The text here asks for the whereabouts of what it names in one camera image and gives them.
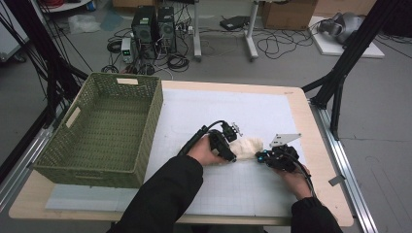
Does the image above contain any grey helmet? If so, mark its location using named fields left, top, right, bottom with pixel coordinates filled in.
left=317, top=12, right=365, bottom=45

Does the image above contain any cream printed cloth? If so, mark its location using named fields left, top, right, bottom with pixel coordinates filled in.
left=228, top=137, right=265, bottom=161

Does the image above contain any black floor cable tangle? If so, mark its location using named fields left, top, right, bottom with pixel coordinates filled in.
left=257, top=27, right=320, bottom=60

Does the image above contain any cardboard box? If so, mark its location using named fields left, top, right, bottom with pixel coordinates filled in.
left=261, top=0, right=319, bottom=31
left=313, top=0, right=378, bottom=17
left=112, top=0, right=163, bottom=9

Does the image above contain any person's right hand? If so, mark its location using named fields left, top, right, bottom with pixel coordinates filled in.
left=276, top=163, right=314, bottom=201

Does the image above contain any black flat device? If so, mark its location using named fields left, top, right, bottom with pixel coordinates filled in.
left=219, top=15, right=251, bottom=32

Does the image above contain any white grid mat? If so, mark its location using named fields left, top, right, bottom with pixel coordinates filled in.
left=45, top=88, right=304, bottom=218

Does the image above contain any black cable coil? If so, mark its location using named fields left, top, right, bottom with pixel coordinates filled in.
left=106, top=38, right=123, bottom=54
left=166, top=52, right=190, bottom=73

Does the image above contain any grey power supply unit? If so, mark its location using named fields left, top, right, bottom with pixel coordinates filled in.
left=120, top=37, right=135, bottom=64

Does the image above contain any white floor board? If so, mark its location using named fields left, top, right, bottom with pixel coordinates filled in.
left=309, top=16, right=386, bottom=59

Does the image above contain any hand-held gripper cable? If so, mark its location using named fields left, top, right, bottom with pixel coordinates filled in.
left=178, top=119, right=226, bottom=157
left=292, top=159, right=317, bottom=198

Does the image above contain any clear plastic bag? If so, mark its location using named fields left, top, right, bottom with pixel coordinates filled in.
left=67, top=14, right=102, bottom=35

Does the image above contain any left hand-held gripper cable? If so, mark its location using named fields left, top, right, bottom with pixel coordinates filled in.
left=178, top=119, right=226, bottom=157

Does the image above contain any black metal stand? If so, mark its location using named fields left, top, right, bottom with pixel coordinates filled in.
left=300, top=0, right=412, bottom=141
left=0, top=0, right=90, bottom=130

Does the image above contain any right hand-held gripper cable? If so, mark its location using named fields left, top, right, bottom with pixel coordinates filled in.
left=292, top=159, right=317, bottom=198

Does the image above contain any white desk leg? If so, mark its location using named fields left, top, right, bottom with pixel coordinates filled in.
left=192, top=0, right=202, bottom=62
left=245, top=0, right=260, bottom=62

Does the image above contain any person's left hand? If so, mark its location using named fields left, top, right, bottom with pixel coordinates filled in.
left=188, top=135, right=227, bottom=167

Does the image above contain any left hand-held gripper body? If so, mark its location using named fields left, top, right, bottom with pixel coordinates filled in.
left=208, top=120, right=243, bottom=154

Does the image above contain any grey metal bracket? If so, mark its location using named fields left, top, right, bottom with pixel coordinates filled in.
left=327, top=174, right=347, bottom=187

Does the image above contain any aluminium rail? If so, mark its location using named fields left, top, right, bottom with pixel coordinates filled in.
left=0, top=100, right=71, bottom=212
left=309, top=100, right=378, bottom=233

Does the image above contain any black computer tower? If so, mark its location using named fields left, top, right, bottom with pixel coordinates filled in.
left=156, top=6, right=178, bottom=54
left=130, top=5, right=158, bottom=59

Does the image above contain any white power strip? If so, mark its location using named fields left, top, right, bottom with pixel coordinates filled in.
left=176, top=24, right=194, bottom=35

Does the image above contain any white cabinet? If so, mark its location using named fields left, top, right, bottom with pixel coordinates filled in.
left=0, top=13, right=30, bottom=62

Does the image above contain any green woven basket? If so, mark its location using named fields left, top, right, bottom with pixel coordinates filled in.
left=33, top=72, right=164, bottom=189

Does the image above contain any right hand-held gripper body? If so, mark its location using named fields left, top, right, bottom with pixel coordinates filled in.
left=267, top=133, right=302, bottom=173

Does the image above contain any white round table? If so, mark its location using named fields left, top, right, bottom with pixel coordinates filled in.
left=38, top=0, right=93, bottom=14

